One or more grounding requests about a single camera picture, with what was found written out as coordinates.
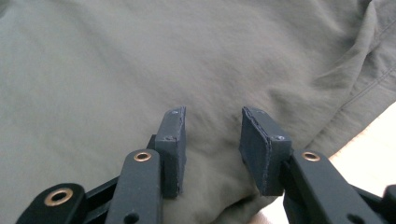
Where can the olive green shorts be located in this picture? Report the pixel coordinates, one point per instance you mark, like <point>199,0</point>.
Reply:
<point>124,62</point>

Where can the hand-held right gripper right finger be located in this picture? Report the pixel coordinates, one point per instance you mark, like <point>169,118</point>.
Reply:
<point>258,149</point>

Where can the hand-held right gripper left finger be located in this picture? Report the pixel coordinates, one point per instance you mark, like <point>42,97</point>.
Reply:
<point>171,149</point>

